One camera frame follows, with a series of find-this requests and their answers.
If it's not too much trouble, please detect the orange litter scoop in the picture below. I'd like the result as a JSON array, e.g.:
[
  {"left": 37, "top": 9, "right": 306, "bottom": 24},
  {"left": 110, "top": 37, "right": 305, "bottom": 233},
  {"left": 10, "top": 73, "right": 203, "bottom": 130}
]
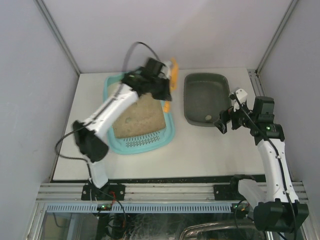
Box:
[{"left": 163, "top": 57, "right": 179, "bottom": 113}]

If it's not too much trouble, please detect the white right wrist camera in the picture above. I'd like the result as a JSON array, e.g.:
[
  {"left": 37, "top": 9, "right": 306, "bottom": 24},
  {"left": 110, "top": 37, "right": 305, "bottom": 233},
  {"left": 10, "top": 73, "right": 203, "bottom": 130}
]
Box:
[{"left": 229, "top": 88, "right": 248, "bottom": 112}]

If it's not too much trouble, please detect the light blue cable duct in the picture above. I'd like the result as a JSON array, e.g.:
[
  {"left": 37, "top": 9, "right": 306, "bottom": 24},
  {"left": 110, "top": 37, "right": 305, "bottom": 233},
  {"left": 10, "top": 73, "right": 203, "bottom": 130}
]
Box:
[{"left": 46, "top": 202, "right": 233, "bottom": 214}]

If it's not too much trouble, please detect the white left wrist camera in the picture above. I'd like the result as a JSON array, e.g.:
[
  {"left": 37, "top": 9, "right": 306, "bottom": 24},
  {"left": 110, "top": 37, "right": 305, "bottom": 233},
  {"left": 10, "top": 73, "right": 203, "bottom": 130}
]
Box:
[{"left": 160, "top": 60, "right": 174, "bottom": 79}]

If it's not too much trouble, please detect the black left camera cable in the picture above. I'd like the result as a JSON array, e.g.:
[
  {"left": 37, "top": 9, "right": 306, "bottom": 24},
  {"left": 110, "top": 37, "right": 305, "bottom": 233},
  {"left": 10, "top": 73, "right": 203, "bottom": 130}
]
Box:
[{"left": 54, "top": 41, "right": 161, "bottom": 163}]

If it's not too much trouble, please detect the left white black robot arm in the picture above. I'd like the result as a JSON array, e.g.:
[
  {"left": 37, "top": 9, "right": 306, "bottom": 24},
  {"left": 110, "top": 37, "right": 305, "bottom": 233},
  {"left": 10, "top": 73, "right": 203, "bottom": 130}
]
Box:
[{"left": 72, "top": 57, "right": 179, "bottom": 189}]

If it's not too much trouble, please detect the beige cat litter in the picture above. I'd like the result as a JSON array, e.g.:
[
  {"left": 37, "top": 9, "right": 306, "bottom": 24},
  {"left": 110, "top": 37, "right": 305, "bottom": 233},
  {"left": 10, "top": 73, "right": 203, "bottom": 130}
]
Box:
[{"left": 109, "top": 93, "right": 166, "bottom": 139}]

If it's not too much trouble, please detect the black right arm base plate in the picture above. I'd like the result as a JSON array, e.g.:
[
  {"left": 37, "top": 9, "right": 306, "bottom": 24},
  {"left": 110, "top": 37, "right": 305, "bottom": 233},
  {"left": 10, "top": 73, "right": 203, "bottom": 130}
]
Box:
[{"left": 213, "top": 174, "right": 256, "bottom": 201}]

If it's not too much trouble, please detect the dark grey plastic tub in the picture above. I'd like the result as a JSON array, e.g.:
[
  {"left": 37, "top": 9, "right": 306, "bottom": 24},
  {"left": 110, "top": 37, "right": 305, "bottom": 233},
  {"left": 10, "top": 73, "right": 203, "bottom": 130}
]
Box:
[{"left": 183, "top": 72, "right": 231, "bottom": 127}]

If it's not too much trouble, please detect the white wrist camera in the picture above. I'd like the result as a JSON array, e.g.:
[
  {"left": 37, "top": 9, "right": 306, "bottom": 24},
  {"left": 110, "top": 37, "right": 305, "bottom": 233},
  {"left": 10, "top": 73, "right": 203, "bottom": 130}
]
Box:
[
  {"left": 229, "top": 88, "right": 248, "bottom": 112},
  {"left": 160, "top": 60, "right": 174, "bottom": 79}
]

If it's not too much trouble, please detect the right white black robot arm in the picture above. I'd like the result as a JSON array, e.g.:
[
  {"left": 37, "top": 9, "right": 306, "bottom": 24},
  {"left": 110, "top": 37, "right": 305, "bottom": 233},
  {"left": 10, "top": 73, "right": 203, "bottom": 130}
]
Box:
[{"left": 214, "top": 91, "right": 309, "bottom": 234}]

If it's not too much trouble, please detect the light blue litter box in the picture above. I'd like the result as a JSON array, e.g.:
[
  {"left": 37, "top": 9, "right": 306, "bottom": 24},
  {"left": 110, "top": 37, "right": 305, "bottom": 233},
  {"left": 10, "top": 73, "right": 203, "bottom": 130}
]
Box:
[{"left": 102, "top": 72, "right": 176, "bottom": 156}]

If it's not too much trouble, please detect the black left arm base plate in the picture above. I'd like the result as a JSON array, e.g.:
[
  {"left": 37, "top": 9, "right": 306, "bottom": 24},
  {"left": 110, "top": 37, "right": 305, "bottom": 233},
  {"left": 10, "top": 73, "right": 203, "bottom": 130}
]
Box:
[{"left": 81, "top": 183, "right": 126, "bottom": 201}]

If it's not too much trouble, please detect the black right camera cable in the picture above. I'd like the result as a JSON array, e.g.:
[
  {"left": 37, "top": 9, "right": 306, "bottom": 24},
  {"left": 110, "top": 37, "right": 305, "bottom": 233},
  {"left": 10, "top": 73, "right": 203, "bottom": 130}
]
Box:
[{"left": 228, "top": 93, "right": 301, "bottom": 238}]

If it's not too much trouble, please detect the grey litter clump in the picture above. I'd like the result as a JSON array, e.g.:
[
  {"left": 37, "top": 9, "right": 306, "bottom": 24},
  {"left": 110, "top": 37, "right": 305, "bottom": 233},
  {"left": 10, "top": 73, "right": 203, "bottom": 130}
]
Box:
[
  {"left": 205, "top": 115, "right": 212, "bottom": 121},
  {"left": 125, "top": 117, "right": 132, "bottom": 124}
]

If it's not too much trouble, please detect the black camera cable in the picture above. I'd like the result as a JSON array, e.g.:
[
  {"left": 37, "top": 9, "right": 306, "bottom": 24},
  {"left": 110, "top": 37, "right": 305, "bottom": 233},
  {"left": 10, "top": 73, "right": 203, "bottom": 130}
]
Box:
[
  {"left": 228, "top": 93, "right": 301, "bottom": 238},
  {"left": 54, "top": 41, "right": 161, "bottom": 163}
]

